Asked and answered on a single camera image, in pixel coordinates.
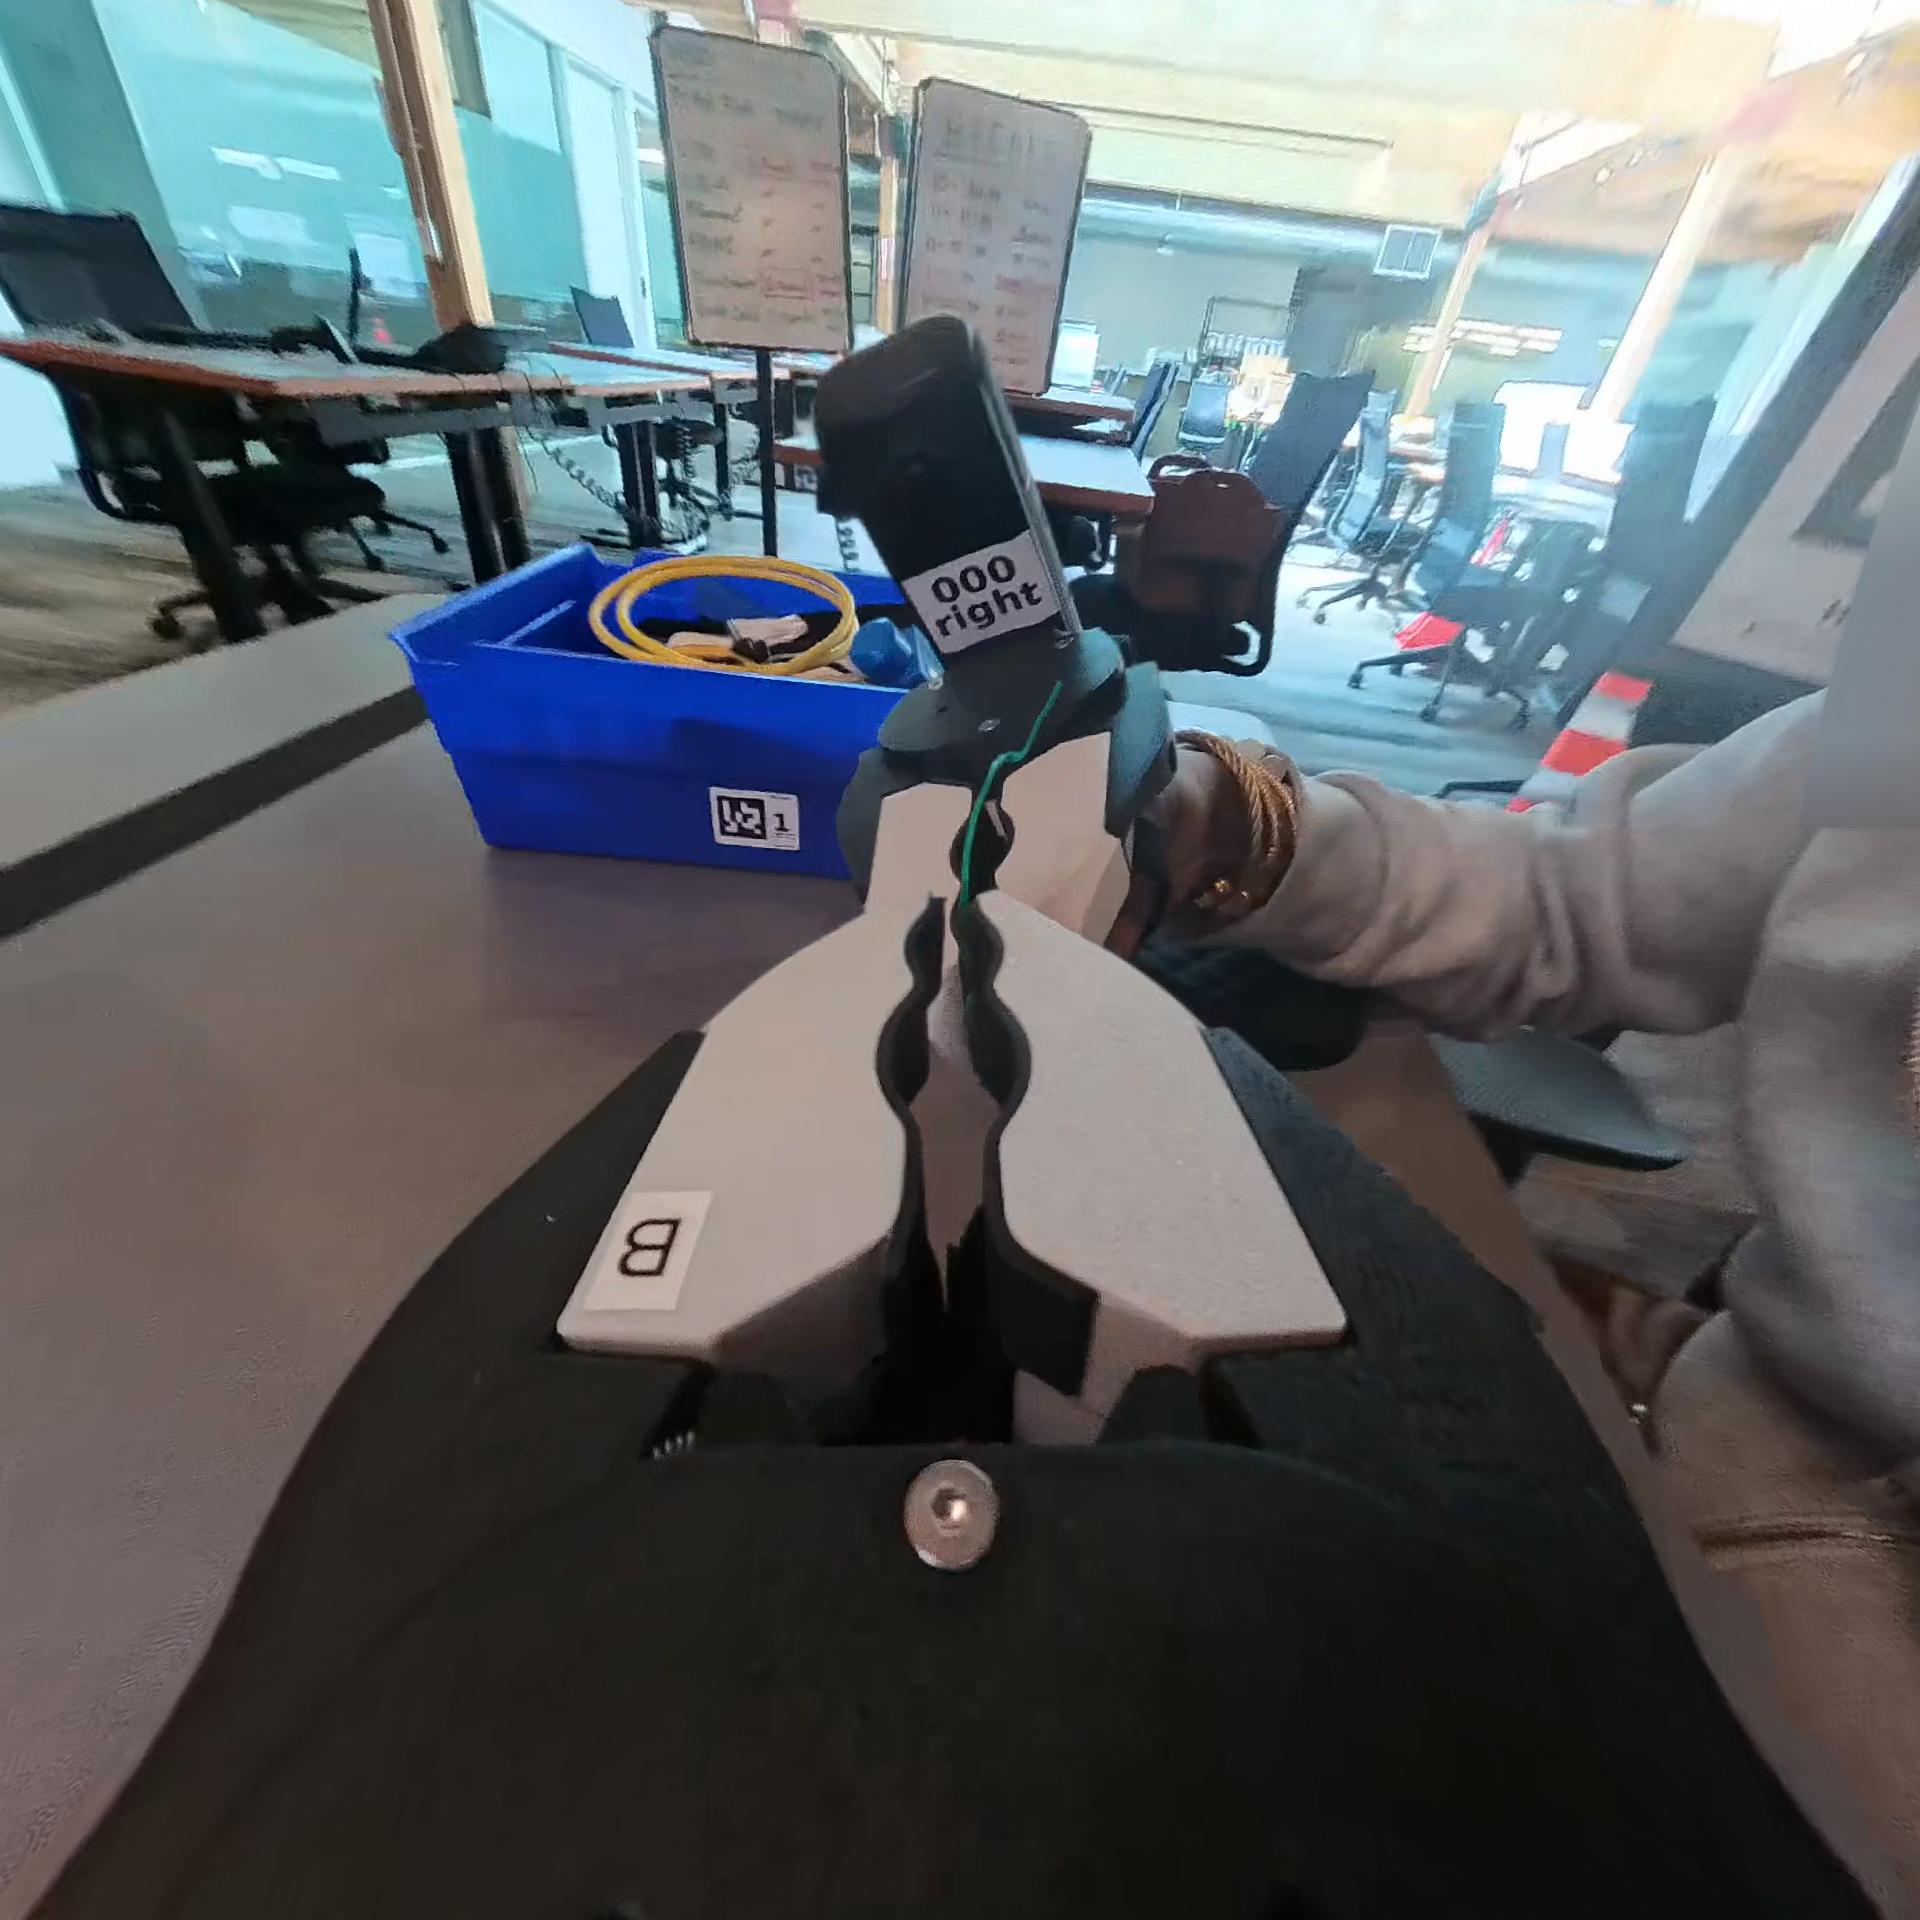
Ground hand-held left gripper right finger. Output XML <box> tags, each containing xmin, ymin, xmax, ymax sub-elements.
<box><xmin>944</xmin><ymin>897</ymin><xmax>1350</xmax><ymax>1444</ymax></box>

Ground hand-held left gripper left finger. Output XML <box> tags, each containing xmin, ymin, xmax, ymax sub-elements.
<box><xmin>554</xmin><ymin>894</ymin><xmax>962</xmax><ymax>1444</ymax></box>

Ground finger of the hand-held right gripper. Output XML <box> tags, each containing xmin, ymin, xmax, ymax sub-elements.
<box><xmin>864</xmin><ymin>777</ymin><xmax>998</xmax><ymax>945</ymax></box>
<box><xmin>977</xmin><ymin>736</ymin><xmax>1134</xmax><ymax>962</ymax></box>

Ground green wire twist tie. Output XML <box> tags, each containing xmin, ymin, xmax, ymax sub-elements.
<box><xmin>947</xmin><ymin>682</ymin><xmax>1067</xmax><ymax>939</ymax></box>

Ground wooden office desk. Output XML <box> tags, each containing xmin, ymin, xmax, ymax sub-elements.
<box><xmin>0</xmin><ymin>330</ymin><xmax>713</xmax><ymax>641</ymax></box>

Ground brown leather chair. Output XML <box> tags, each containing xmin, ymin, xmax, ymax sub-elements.
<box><xmin>1117</xmin><ymin>458</ymin><xmax>1296</xmax><ymax>678</ymax></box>

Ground blue bin with tag label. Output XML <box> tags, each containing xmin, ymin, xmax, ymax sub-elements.
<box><xmin>391</xmin><ymin>544</ymin><xmax>934</xmax><ymax>882</ymax></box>

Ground black chair armrest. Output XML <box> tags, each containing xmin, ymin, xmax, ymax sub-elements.
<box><xmin>1424</xmin><ymin>1026</ymin><xmax>1693</xmax><ymax>1175</ymax></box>

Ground black office chair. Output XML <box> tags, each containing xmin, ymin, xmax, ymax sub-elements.
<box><xmin>0</xmin><ymin>202</ymin><xmax>453</xmax><ymax>641</ymax></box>
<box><xmin>1350</xmin><ymin>398</ymin><xmax>1509</xmax><ymax>729</ymax></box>

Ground orange traffic cone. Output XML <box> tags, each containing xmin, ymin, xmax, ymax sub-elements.
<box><xmin>1506</xmin><ymin>668</ymin><xmax>1655</xmax><ymax>817</ymax></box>

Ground person's grey hoodie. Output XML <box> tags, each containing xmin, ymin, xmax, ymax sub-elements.
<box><xmin>1626</xmin><ymin>662</ymin><xmax>1920</xmax><ymax>1920</ymax></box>

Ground large printed tag board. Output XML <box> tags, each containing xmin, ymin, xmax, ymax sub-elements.
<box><xmin>1663</xmin><ymin>152</ymin><xmax>1920</xmax><ymax>692</ymax></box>

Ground gold bracelets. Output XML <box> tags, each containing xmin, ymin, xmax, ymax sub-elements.
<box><xmin>1175</xmin><ymin>729</ymin><xmax>1305</xmax><ymax>921</ymax></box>

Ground yellow cable coil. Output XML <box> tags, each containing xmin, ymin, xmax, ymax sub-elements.
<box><xmin>587</xmin><ymin>556</ymin><xmax>861</xmax><ymax>673</ymax></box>

